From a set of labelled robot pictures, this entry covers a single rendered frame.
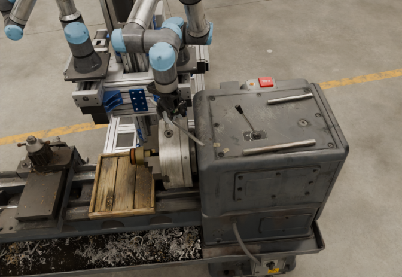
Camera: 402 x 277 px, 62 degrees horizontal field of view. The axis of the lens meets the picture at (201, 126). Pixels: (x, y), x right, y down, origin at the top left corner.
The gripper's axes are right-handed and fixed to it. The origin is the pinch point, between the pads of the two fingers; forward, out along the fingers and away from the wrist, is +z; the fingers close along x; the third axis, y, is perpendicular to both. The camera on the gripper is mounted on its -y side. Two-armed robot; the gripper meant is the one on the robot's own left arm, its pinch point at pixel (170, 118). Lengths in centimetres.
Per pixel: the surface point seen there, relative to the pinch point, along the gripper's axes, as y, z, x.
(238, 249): 39, 80, 5
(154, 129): -13.2, 19.4, -1.9
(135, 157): -10.9, 26.4, -14.8
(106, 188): -19, 48, -31
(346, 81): -26, 156, 223
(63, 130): -158, 151, -29
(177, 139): 1.3, 13.7, 0.8
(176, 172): 9.1, 21.6, -6.4
